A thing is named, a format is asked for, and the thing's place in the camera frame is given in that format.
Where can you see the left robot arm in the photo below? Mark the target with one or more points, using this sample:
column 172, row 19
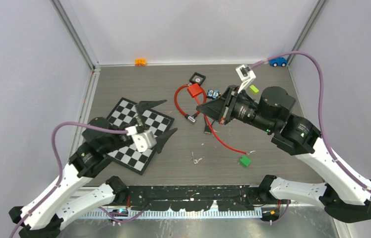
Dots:
column 53, row 210

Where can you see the orange toy car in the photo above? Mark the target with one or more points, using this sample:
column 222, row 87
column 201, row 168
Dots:
column 140, row 62

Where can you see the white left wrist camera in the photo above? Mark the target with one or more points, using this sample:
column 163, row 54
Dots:
column 144, row 141

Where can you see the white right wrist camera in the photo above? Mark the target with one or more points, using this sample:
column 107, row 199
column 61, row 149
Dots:
column 246, row 75

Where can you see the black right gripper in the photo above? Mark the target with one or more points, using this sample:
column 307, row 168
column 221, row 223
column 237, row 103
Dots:
column 220, row 109

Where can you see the silver keys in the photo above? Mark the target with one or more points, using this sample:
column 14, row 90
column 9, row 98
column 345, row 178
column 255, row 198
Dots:
column 196, row 159

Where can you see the black square framed box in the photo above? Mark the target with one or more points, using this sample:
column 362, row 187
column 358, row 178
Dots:
column 197, row 78

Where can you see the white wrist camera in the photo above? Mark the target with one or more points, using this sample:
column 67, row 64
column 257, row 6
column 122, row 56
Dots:
column 246, row 75
column 144, row 141

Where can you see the small black cable padlock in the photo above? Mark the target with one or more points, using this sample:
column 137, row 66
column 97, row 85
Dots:
column 208, row 129

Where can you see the blue owl toy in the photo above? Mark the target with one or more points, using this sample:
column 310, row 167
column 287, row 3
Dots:
column 212, row 94

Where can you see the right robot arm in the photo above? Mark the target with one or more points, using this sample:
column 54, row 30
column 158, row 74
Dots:
column 343, row 194

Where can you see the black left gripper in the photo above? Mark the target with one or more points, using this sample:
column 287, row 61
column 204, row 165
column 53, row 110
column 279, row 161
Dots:
column 143, row 106

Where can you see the lime green block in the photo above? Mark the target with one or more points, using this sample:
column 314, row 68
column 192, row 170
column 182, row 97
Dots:
column 254, row 89

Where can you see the dark green cube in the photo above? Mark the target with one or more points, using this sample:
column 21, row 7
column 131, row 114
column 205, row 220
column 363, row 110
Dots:
column 245, row 161

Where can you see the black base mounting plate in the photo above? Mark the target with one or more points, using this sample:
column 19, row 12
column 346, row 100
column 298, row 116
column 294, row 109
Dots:
column 194, row 198

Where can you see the blue toy car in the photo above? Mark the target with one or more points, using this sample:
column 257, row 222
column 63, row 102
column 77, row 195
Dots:
column 279, row 61

